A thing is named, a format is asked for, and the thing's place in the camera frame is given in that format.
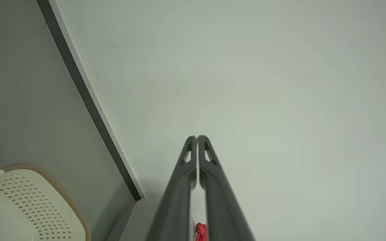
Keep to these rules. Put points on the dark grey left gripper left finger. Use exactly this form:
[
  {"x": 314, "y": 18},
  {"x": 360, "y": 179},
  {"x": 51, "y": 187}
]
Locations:
[{"x": 174, "y": 201}]

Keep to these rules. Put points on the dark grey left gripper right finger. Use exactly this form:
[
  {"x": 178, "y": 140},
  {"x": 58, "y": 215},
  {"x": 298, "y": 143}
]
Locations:
[{"x": 223, "y": 204}]

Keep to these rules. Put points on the red white striped garment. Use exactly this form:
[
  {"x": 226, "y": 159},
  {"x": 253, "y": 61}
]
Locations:
[{"x": 201, "y": 232}]

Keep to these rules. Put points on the beige perforated laundry basket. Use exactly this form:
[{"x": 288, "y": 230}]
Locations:
[{"x": 28, "y": 207}]

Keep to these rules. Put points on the dark baseboard strip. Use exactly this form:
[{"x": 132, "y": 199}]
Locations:
[{"x": 85, "y": 97}]

